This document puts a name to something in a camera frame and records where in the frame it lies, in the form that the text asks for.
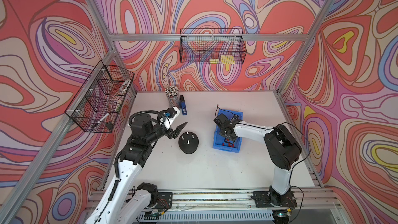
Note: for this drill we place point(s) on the yellow block in basket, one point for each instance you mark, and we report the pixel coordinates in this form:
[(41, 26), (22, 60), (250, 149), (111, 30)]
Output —
[(227, 59)]

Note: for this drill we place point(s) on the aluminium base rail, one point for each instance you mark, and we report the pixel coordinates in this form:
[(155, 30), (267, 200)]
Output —
[(306, 206)]

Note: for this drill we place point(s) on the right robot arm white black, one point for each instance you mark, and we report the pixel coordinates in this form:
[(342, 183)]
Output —
[(283, 149)]

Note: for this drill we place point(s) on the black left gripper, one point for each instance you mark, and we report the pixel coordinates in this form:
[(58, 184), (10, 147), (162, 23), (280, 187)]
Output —
[(174, 134)]

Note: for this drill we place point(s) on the black dome with screws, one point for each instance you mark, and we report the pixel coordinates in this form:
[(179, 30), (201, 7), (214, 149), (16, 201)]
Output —
[(188, 142)]

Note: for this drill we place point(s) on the black wire basket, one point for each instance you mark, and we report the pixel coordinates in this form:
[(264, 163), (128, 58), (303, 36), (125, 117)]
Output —
[(104, 91), (206, 45)]

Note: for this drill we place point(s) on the black wire basket at back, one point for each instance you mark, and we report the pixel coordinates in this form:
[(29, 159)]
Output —
[(206, 45)]

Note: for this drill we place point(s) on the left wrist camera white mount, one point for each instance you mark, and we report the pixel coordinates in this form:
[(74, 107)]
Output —
[(169, 116)]

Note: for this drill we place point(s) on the white marker in basket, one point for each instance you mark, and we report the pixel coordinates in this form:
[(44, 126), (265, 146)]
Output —
[(100, 120)]

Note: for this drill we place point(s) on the clear pencil holder with pencils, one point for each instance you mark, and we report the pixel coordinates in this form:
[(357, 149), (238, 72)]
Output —
[(172, 94)]

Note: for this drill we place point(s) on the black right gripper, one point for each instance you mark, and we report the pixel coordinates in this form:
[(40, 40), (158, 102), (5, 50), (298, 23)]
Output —
[(221, 132)]

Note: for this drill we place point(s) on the black wire basket on left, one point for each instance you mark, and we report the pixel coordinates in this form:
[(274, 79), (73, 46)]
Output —
[(104, 91)]

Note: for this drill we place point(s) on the blue plastic bin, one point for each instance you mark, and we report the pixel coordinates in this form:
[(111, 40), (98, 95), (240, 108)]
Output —
[(223, 140)]

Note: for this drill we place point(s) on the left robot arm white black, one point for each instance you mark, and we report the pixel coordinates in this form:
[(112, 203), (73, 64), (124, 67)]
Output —
[(147, 127)]

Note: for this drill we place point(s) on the blue stapler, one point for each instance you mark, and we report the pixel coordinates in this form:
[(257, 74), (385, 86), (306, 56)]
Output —
[(183, 105)]

